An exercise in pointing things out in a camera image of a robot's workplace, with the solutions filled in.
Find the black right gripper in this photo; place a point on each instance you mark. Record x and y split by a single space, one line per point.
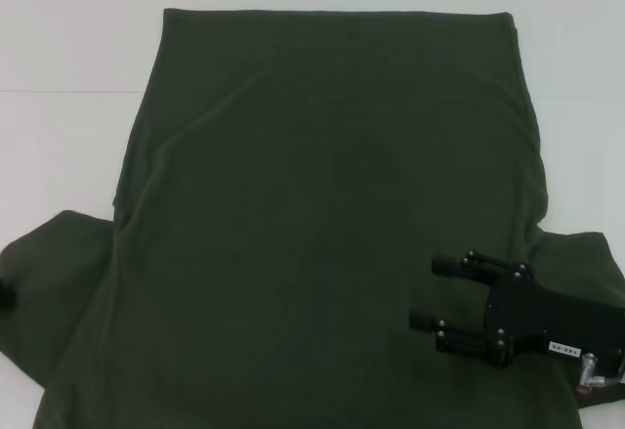
552 321

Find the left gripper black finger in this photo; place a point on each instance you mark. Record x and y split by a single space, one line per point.
7 294

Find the dark green t-shirt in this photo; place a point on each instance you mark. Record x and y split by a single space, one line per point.
317 180

